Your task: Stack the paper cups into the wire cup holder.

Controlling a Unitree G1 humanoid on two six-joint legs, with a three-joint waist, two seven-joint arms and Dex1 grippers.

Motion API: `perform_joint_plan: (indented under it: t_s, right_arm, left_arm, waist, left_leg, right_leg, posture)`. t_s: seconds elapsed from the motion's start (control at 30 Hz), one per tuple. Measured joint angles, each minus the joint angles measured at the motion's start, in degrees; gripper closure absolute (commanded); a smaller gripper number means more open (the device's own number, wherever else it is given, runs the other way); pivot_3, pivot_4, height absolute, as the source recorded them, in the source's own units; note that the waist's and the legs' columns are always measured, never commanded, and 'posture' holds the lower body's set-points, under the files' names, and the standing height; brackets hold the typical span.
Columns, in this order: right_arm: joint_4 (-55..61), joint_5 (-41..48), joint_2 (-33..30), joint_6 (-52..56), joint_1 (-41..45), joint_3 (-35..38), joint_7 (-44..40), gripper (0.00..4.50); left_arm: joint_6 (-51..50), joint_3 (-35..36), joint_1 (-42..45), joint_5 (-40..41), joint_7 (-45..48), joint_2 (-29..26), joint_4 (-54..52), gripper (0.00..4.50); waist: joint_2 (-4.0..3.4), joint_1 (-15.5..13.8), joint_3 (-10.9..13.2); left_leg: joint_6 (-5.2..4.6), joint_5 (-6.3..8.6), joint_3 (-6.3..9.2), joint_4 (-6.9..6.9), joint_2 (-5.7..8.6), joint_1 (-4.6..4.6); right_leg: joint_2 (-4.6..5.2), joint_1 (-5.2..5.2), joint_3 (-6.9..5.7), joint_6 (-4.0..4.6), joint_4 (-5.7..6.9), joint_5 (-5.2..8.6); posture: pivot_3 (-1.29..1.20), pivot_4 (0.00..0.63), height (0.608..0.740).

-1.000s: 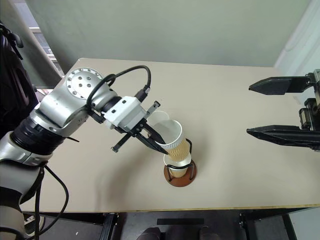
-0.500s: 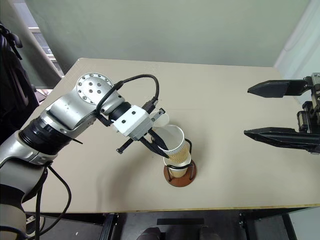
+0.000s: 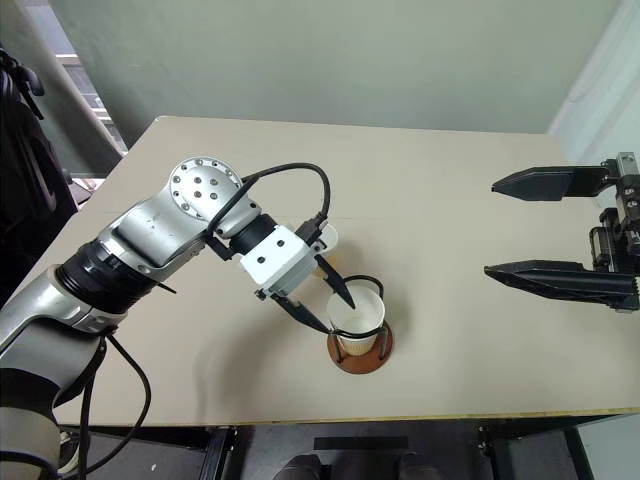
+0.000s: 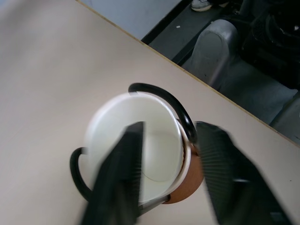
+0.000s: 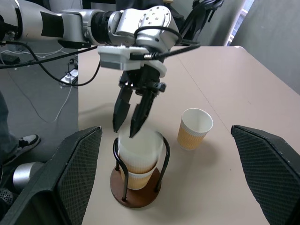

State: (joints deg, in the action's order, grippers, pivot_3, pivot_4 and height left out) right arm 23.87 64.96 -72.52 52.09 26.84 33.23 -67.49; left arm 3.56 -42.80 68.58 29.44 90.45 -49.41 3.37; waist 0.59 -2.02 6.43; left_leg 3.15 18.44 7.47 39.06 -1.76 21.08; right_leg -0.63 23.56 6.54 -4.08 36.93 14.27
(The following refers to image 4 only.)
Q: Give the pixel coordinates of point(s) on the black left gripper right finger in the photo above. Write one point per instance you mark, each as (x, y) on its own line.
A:
(234, 178)

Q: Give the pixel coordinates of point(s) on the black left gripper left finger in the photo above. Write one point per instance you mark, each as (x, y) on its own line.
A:
(117, 178)

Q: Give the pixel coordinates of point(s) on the white sneaker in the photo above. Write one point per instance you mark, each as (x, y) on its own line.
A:
(200, 4)

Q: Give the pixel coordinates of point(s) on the grey robot foot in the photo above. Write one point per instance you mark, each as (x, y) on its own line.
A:
(211, 50)

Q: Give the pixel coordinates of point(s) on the brown round coaster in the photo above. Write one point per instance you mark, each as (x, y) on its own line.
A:
(191, 178)

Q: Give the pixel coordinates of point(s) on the white paper cup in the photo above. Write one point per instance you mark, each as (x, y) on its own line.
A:
(161, 131)

